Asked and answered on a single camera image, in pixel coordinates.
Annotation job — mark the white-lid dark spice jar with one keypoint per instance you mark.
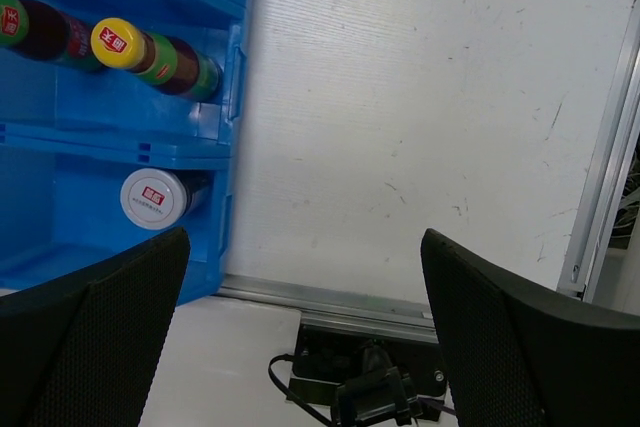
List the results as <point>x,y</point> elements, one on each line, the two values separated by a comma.
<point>155,199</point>

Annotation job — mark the aluminium frame rail front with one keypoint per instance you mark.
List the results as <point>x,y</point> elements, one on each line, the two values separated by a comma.
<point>336,310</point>

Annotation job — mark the blue front storage bin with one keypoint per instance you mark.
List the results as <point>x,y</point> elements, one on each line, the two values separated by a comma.
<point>61,211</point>

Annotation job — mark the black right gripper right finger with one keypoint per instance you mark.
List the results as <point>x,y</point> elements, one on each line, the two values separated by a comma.
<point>519,354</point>

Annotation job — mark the aluminium frame rail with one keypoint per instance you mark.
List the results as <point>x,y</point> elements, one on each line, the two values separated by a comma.
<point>607,173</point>
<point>336,310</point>

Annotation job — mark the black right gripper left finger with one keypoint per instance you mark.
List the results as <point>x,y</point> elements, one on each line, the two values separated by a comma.
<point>83,348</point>

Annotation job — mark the blue middle storage bin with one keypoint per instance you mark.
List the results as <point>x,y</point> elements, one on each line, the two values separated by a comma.
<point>114,110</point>

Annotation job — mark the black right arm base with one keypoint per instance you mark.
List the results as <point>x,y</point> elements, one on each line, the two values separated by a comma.
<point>349,379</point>

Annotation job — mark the aluminium frame rail right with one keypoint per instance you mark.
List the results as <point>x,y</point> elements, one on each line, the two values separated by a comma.
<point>607,173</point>

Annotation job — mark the yellow-cap sauce bottle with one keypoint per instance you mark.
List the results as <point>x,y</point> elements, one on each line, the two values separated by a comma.
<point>40,32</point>
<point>167,64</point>

